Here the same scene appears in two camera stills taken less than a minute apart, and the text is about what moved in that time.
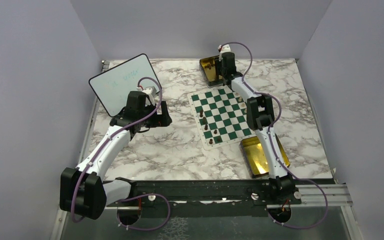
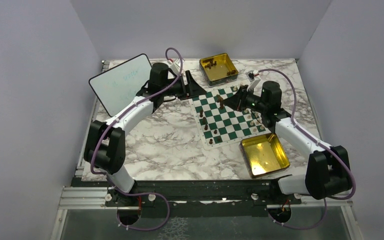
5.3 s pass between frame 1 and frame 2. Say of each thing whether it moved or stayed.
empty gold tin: stayed
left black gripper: moved
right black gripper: moved
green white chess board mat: stayed
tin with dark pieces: stayed
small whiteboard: stayed
